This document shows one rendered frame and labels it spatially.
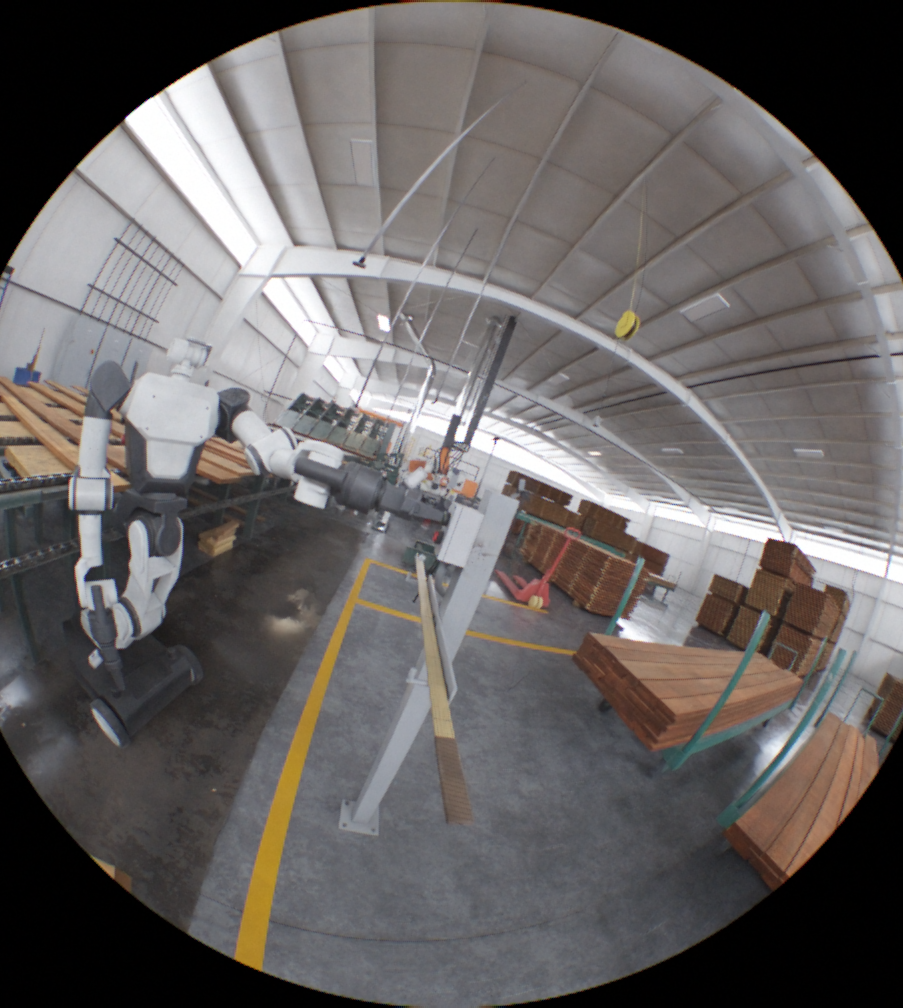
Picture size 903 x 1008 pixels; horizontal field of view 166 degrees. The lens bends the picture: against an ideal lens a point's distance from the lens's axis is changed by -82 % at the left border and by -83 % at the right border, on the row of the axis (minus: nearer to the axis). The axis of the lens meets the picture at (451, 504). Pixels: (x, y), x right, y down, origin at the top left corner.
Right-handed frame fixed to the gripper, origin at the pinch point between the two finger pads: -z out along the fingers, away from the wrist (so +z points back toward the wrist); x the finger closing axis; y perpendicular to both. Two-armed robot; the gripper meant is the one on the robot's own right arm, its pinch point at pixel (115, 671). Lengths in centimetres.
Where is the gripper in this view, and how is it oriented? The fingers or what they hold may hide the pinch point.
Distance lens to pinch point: 110.6
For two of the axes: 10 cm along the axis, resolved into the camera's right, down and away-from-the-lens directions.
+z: 0.3, -10.0, 0.0
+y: 3.8, 0.1, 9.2
